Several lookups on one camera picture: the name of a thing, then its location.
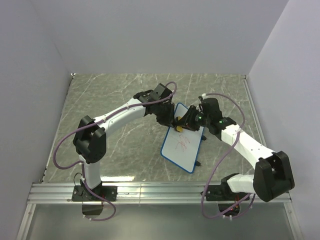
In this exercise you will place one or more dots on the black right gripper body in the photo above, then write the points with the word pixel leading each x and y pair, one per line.
pixel 195 119

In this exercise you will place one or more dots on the aluminium front rail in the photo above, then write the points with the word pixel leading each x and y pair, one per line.
pixel 150 211

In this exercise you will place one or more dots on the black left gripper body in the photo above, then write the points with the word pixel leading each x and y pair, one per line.
pixel 165 113

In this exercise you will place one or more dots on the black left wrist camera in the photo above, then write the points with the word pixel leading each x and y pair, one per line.
pixel 160 92

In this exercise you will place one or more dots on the blue-framed whiteboard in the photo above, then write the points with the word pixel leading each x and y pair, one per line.
pixel 182 148

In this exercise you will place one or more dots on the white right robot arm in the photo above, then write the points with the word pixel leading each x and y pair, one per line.
pixel 272 175

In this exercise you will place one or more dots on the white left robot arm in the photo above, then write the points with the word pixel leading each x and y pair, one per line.
pixel 90 140

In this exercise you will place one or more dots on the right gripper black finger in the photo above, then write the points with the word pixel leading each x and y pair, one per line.
pixel 181 120
pixel 189 128

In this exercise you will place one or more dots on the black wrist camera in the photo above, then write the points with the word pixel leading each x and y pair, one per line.
pixel 211 109
pixel 160 92

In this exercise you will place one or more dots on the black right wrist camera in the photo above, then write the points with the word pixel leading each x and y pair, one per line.
pixel 211 109

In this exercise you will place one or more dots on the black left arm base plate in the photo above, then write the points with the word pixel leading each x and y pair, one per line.
pixel 82 194

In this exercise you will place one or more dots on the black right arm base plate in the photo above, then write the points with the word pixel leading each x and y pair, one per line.
pixel 222 193

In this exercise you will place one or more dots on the yellow whiteboard eraser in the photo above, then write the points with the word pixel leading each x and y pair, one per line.
pixel 178 128

